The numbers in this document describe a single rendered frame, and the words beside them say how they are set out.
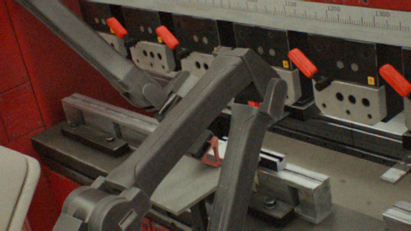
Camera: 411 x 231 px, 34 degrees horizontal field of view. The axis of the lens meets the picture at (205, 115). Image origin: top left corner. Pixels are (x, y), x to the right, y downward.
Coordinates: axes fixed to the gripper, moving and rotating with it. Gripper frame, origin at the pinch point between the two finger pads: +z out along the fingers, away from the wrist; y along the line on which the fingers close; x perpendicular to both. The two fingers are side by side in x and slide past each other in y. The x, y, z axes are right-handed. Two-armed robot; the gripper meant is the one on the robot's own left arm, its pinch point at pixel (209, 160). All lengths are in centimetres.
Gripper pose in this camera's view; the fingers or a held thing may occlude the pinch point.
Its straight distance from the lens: 157.8
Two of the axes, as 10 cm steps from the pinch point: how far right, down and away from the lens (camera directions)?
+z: 5.0, 6.0, 6.2
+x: -5.7, 7.7, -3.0
